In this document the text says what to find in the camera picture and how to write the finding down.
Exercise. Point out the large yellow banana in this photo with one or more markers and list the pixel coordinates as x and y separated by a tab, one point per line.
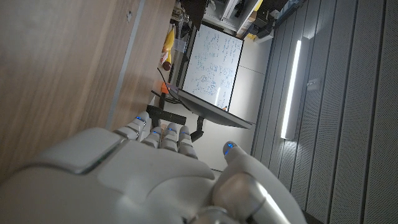
169	40

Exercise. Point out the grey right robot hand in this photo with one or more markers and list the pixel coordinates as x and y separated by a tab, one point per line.
140	180

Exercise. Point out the small yellow banana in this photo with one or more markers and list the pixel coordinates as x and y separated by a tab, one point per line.
169	58

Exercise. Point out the orange cube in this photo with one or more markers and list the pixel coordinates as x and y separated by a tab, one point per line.
164	87

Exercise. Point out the dark red plum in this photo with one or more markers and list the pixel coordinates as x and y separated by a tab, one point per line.
166	66

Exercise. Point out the white shelf cabinet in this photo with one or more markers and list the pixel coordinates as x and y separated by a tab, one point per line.
231	12

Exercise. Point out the black computer monitor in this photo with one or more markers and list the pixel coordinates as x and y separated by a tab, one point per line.
211	112

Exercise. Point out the long ceiling light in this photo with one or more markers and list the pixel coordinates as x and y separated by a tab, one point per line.
290	90

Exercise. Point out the whiteboard with blue writing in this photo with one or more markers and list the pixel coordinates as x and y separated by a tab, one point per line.
214	62

